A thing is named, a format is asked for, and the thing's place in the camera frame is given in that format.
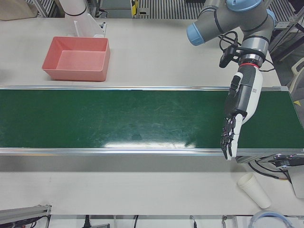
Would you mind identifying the grey metal plate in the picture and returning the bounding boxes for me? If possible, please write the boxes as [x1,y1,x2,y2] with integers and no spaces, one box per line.
[288,165,304,198]

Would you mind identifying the brown cardboard sheet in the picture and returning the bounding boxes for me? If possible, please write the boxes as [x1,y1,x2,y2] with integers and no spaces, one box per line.
[0,0,39,21]

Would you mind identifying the aluminium extrusion frame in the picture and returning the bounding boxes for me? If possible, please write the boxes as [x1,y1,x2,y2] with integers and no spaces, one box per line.
[0,204,53,228]

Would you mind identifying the white chair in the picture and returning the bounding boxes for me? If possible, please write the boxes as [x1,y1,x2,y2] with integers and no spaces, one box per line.
[290,59,304,94]

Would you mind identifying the grey cable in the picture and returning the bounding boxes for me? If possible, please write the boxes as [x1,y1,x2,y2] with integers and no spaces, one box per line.
[248,158,291,181]

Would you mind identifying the white paper cup stack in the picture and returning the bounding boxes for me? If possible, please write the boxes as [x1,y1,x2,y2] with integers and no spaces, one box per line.
[237,172,272,209]

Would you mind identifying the pink plastic box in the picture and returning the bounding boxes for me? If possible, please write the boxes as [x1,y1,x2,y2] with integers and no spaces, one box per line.
[42,36,111,82]

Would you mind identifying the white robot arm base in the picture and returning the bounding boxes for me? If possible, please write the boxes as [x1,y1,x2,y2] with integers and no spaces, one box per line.
[57,0,87,17]

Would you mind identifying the green conveyor belt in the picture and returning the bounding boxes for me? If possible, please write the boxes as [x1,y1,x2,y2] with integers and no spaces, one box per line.
[0,85,304,156]

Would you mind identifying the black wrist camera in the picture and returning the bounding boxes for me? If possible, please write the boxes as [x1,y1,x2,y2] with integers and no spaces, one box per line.
[219,45,241,68]

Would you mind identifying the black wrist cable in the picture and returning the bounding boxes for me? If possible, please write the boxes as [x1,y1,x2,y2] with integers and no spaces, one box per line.
[218,30,239,52]

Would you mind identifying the yellow black post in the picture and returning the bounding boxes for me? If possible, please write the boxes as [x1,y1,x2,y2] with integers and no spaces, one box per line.
[130,0,140,19]

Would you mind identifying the black electronic device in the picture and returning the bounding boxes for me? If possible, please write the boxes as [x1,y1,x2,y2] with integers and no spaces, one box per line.
[273,153,304,168]

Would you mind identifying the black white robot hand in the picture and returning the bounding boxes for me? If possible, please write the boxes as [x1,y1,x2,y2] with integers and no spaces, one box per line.
[220,65,264,161]

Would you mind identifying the blue coiled hose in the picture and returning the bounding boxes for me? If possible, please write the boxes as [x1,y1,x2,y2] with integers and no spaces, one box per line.
[248,210,293,228]

